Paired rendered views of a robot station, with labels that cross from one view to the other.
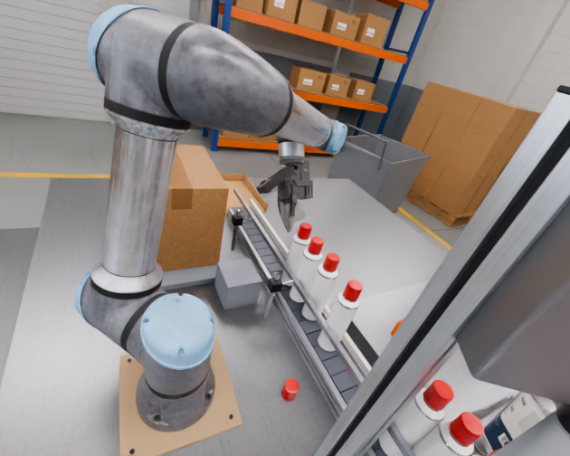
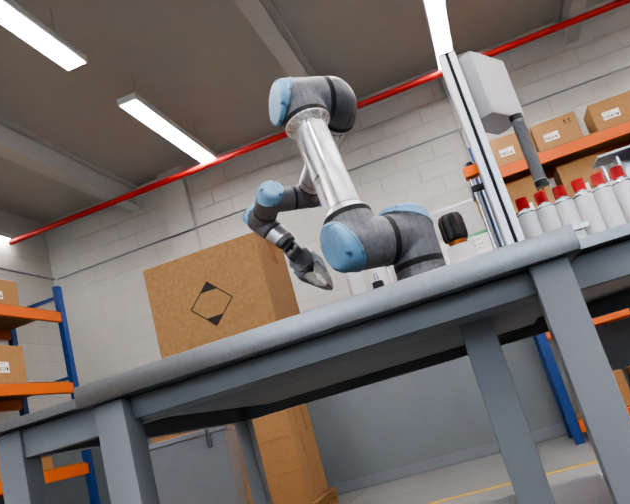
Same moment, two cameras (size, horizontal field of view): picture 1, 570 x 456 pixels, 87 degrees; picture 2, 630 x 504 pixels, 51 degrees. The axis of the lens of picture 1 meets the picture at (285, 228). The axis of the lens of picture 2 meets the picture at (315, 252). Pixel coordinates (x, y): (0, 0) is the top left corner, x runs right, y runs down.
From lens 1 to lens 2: 1.68 m
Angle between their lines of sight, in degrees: 64
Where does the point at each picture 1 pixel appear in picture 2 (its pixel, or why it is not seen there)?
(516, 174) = (448, 73)
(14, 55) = not seen: outside the picture
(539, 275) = (474, 82)
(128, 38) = (306, 80)
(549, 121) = (443, 61)
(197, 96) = (347, 91)
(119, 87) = (312, 97)
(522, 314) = (481, 89)
